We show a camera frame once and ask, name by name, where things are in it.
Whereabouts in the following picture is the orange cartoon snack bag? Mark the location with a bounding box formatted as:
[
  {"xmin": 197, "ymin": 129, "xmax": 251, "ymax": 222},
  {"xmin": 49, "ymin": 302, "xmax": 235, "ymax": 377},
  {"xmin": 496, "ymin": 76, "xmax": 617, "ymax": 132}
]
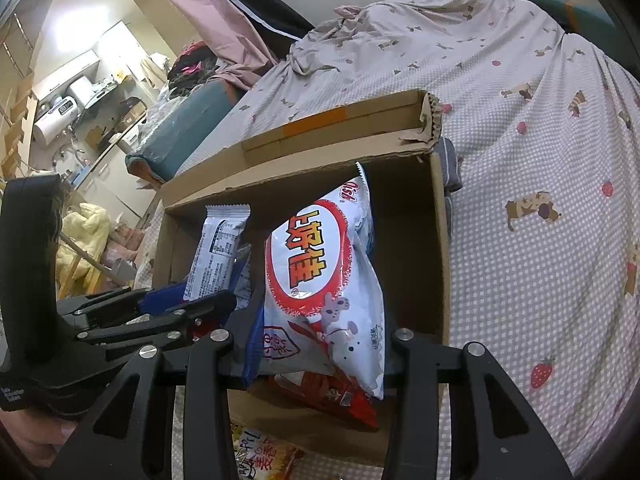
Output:
[{"xmin": 231, "ymin": 422, "xmax": 305, "ymax": 480}]

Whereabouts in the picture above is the teal pillow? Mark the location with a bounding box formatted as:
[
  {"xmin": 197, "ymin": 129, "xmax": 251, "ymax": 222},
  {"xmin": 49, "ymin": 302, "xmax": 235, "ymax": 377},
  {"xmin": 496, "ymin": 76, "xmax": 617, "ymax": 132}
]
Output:
[{"xmin": 527, "ymin": 0, "xmax": 634, "ymax": 63}]

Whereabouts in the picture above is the brown cardboard box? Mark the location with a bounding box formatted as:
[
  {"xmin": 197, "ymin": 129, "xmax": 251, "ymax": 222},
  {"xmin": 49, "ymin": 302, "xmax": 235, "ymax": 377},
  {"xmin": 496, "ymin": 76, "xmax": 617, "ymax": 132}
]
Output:
[{"xmin": 153, "ymin": 90, "xmax": 450, "ymax": 463}]

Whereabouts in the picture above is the pile of clothes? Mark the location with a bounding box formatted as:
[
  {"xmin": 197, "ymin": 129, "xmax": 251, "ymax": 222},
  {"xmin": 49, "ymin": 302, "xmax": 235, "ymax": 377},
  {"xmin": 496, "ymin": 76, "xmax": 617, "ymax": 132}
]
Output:
[{"xmin": 168, "ymin": 41, "xmax": 219, "ymax": 98}]

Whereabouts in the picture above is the person's left hand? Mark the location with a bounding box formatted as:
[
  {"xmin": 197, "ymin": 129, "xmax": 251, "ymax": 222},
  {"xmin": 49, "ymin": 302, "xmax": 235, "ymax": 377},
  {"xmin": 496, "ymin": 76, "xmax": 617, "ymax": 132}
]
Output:
[{"xmin": 1, "ymin": 408, "xmax": 77, "ymax": 468}]

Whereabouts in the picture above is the white kitchen cabinet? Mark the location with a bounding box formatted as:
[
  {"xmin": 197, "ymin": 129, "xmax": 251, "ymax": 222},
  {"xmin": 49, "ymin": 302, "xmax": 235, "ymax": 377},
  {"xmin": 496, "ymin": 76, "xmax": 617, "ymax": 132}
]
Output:
[{"xmin": 73, "ymin": 140, "xmax": 156, "ymax": 228}]

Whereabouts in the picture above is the red snack bag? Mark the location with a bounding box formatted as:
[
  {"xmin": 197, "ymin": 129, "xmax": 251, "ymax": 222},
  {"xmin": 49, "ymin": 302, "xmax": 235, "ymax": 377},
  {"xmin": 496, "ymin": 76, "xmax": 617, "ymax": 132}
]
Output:
[{"xmin": 269, "ymin": 372, "xmax": 378, "ymax": 430}]

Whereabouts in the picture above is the red white wafer packet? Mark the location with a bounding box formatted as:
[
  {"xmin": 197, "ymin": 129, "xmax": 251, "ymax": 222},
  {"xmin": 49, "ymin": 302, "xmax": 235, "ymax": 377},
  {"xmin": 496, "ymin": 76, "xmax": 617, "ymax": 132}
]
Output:
[{"xmin": 183, "ymin": 204, "xmax": 250, "ymax": 302}]

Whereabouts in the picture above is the white water heater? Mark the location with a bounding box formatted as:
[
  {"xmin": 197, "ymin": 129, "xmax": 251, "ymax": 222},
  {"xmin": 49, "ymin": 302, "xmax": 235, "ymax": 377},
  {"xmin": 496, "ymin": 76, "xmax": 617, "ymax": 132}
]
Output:
[{"xmin": 32, "ymin": 96, "xmax": 79, "ymax": 148}]

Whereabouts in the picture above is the pink hanging cloth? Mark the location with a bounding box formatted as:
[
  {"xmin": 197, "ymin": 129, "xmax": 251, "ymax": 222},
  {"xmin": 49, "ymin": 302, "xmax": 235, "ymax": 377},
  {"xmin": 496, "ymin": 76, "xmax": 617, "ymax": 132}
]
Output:
[{"xmin": 169, "ymin": 0, "xmax": 277, "ymax": 90}]

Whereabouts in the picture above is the white red rice cracker bag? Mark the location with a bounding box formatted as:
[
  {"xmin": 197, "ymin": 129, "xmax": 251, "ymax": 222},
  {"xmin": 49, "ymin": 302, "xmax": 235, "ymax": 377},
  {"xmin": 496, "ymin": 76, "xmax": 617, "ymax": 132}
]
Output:
[{"xmin": 260, "ymin": 168, "xmax": 385, "ymax": 399}]

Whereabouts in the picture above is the teal folded blanket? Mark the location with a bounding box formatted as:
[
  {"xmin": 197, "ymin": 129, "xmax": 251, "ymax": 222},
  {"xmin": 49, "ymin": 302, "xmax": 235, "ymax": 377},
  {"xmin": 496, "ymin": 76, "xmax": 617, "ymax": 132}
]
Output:
[{"xmin": 125, "ymin": 78, "xmax": 244, "ymax": 186}]

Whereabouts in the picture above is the yellow quilt bundle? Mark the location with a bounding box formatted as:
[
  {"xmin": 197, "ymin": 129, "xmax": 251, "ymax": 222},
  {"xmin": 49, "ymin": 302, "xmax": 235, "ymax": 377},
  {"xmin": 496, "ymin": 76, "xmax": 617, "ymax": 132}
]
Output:
[{"xmin": 55, "ymin": 203, "xmax": 112, "ymax": 285}]

